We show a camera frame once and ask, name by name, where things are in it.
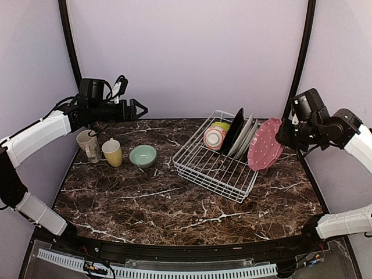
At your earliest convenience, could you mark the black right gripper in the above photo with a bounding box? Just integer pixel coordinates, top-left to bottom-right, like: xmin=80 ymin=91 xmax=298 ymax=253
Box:
xmin=276 ymin=116 xmax=324 ymax=151

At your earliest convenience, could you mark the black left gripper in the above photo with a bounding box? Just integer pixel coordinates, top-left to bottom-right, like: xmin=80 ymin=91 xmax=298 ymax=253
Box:
xmin=90 ymin=98 xmax=149 ymax=123

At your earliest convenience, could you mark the pink polka dot plate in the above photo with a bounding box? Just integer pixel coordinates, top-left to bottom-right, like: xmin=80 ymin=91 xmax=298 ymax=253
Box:
xmin=247 ymin=118 xmax=284 ymax=171

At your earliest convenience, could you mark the yellow ceramic cup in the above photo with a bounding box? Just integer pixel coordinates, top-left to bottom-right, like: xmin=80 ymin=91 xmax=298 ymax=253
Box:
xmin=101 ymin=138 xmax=123 ymax=167

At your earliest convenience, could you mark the light teal ceramic bowl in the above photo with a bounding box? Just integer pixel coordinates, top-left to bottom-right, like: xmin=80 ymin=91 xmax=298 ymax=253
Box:
xmin=129 ymin=145 xmax=157 ymax=169

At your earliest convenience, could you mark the cream patterned ceramic mug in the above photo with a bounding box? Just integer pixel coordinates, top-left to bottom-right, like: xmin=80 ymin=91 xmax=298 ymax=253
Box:
xmin=76 ymin=130 xmax=102 ymax=163

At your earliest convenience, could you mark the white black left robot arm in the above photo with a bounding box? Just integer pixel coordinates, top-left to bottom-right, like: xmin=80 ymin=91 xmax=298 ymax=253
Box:
xmin=1 ymin=75 xmax=148 ymax=253

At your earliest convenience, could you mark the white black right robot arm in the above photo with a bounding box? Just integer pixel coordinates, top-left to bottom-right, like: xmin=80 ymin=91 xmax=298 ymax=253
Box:
xmin=276 ymin=88 xmax=371 ymax=252

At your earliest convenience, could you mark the grey white plate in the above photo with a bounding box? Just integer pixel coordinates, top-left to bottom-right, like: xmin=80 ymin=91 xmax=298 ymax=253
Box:
xmin=227 ymin=114 xmax=253 ymax=156

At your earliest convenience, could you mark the dark red plate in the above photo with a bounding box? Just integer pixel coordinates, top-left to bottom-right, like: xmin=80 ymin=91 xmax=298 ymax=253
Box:
xmin=237 ymin=120 xmax=258 ymax=159

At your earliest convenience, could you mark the black striped rim plate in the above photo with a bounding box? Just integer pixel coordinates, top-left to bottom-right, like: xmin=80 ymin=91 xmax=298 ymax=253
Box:
xmin=220 ymin=108 xmax=244 ymax=155

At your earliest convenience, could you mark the lime green bowl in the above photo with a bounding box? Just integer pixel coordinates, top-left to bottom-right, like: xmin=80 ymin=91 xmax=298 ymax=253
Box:
xmin=211 ymin=121 xmax=231 ymax=131

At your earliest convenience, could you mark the white red patterned bowl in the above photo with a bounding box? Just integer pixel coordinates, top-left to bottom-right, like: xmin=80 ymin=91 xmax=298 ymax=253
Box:
xmin=203 ymin=126 xmax=227 ymax=151

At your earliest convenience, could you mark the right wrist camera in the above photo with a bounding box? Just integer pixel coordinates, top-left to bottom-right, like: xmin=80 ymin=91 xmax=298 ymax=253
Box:
xmin=290 ymin=109 xmax=299 ymax=126

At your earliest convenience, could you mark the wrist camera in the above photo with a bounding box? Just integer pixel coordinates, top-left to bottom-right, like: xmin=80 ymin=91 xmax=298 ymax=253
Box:
xmin=290 ymin=109 xmax=299 ymax=126
xmin=111 ymin=75 xmax=128 ymax=104

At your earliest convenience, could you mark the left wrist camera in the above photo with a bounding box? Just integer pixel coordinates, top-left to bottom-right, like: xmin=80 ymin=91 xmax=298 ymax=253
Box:
xmin=111 ymin=75 xmax=128 ymax=104

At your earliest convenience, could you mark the white wire dish rack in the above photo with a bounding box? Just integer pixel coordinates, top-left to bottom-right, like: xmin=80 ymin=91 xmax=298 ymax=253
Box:
xmin=172 ymin=110 xmax=259 ymax=203

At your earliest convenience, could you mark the black left frame post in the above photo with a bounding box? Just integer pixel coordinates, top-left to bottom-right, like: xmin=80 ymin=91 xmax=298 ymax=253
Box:
xmin=58 ymin=0 xmax=82 ymax=87

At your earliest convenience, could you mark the black frame post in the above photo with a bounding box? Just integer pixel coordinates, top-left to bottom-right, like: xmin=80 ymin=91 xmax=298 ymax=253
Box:
xmin=58 ymin=0 xmax=82 ymax=87
xmin=287 ymin=0 xmax=317 ymax=101

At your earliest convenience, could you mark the black right frame post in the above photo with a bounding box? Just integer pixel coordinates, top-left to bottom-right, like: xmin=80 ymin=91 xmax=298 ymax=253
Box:
xmin=287 ymin=0 xmax=317 ymax=101

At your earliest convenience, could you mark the black front table rail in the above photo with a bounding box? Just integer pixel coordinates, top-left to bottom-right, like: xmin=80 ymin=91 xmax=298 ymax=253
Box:
xmin=34 ymin=226 xmax=346 ymax=264

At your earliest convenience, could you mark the white slotted cable duct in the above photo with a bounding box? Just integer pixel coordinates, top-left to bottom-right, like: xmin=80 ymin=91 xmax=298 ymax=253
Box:
xmin=37 ymin=249 xmax=278 ymax=278

